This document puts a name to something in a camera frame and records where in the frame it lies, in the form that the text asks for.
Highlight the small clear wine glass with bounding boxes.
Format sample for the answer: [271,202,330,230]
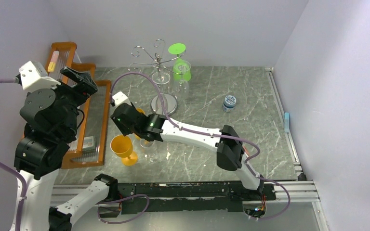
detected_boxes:
[139,139,158,164]

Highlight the green wine glass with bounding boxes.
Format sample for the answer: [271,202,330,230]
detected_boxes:
[168,43,191,81]

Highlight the pink yellow marker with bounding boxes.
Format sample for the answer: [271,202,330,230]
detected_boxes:
[47,51,60,73]

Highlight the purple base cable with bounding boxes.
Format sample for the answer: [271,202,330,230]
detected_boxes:
[97,194,150,225]

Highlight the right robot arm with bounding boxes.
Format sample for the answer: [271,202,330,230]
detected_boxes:
[110,103,264,200]

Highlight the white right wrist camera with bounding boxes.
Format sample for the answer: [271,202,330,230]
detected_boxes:
[110,91,131,107]

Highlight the small white card box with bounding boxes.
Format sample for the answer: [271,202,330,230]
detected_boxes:
[82,136,96,152]

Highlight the blue white round tin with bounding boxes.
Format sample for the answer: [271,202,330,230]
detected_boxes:
[222,95,237,113]

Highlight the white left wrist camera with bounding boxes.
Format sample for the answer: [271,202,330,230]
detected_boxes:
[19,61,61,92]

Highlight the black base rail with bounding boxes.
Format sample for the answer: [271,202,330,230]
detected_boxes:
[100,181,276,215]

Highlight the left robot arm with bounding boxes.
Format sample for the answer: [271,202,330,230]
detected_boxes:
[11,67,121,231]

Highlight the chrome wine glass rack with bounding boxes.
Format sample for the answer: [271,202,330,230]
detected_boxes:
[131,43,191,116]

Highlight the orange wooden dish rack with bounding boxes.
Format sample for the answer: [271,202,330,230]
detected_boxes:
[18,41,113,169]

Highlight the orange goblet front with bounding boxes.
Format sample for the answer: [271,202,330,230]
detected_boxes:
[110,135,138,166]

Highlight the orange goblet rear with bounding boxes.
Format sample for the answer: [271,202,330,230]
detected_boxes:
[133,108,147,140]

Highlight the orange goblet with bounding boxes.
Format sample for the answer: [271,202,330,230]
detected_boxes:
[110,135,138,166]
[133,108,147,140]

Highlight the clear champagne flute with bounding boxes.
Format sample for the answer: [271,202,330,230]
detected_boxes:
[151,72,171,94]

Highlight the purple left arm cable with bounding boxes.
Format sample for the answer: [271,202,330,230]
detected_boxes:
[0,78,27,231]

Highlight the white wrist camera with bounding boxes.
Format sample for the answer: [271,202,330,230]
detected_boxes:
[19,61,61,92]
[110,91,131,107]

